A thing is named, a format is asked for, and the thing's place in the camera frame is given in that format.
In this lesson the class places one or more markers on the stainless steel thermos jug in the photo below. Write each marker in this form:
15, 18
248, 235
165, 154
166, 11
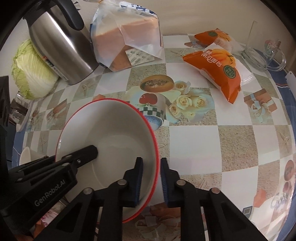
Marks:
57, 44

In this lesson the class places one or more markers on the clear glass mug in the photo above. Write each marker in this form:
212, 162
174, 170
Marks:
259, 58

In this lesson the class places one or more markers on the napa cabbage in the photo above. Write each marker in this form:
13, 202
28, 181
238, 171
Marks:
30, 69

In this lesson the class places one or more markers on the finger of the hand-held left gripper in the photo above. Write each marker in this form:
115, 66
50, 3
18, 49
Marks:
85, 153

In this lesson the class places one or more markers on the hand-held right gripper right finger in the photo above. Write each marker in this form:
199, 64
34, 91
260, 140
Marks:
164, 180

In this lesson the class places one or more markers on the orange snack packet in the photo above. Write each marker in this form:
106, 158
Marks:
212, 37
217, 71

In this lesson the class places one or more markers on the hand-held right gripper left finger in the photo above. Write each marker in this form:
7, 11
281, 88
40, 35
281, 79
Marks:
138, 178

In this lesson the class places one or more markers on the small white bowl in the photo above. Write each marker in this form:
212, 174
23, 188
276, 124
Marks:
27, 156

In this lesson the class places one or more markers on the strawberry print bowl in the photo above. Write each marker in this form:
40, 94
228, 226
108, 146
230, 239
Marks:
115, 134

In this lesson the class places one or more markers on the checkered printed tablecloth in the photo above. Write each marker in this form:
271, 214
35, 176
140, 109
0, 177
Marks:
196, 143

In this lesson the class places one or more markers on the white power strip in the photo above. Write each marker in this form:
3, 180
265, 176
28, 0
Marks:
291, 81

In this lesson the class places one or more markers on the clear plastic container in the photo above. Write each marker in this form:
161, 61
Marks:
20, 111

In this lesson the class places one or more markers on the bagged sliced bread loaf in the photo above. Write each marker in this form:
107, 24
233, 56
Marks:
129, 34

